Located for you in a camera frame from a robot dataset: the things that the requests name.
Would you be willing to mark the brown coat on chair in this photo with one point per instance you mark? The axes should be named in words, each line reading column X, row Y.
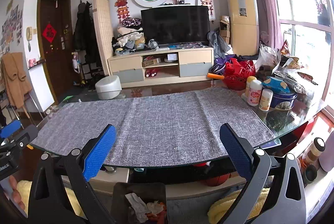
column 15, row 79

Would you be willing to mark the beige folding screen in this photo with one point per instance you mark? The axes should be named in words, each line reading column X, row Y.
column 104, row 32

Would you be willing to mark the beige standing air conditioner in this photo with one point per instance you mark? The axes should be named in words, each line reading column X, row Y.
column 244, row 26

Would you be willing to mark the beige tv cabinet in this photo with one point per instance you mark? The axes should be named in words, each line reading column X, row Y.
column 159, row 67

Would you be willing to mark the cream tissue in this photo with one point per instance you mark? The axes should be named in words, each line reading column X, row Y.
column 145, row 212

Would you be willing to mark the grey woven table mat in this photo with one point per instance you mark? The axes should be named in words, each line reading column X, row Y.
column 156, row 131

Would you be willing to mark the cream small bottle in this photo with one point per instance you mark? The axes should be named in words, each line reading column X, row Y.
column 265, row 100

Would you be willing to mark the yellow cap lotion bottle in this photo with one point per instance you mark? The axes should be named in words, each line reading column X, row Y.
column 248, row 83

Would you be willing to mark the black trash bin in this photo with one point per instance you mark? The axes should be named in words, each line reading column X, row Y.
column 147, row 192

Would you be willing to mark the black flat television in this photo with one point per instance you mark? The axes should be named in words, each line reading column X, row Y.
column 169, row 25

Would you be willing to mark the black coats on rack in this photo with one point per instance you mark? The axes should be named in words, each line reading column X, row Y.
column 84, row 37

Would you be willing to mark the purple clothes pile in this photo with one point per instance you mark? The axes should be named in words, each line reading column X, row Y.
column 219, row 63

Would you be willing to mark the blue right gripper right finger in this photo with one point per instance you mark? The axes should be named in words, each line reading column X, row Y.
column 239, row 151

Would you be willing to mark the dark brown door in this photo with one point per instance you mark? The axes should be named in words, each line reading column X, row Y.
column 54, row 25

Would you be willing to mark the pile of clothes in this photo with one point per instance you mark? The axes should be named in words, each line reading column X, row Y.
column 130, row 37

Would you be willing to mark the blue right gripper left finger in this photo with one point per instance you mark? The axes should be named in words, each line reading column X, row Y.
column 99, row 151

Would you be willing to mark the red plastic basket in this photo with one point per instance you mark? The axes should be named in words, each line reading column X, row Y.
column 235, row 74

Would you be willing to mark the person's left hand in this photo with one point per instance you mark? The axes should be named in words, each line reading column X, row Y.
column 15, row 194

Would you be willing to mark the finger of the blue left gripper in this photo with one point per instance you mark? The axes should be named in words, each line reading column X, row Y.
column 8, row 130
column 22, row 139

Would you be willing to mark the white round stool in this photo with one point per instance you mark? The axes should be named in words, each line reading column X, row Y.
column 109, row 87

